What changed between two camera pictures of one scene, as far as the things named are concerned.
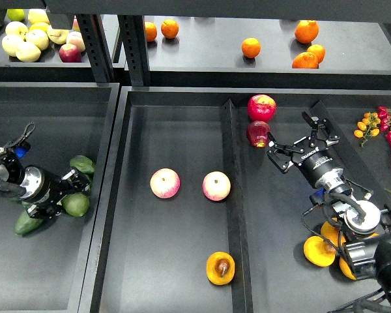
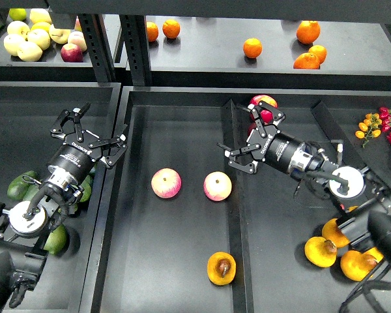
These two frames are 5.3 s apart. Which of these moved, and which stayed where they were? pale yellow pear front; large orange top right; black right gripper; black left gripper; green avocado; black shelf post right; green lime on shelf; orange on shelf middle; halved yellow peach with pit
Moved: green avocado; black left gripper; black right gripper
Stayed: orange on shelf middle; halved yellow peach with pit; green lime on shelf; black shelf post right; large orange top right; pale yellow pear front
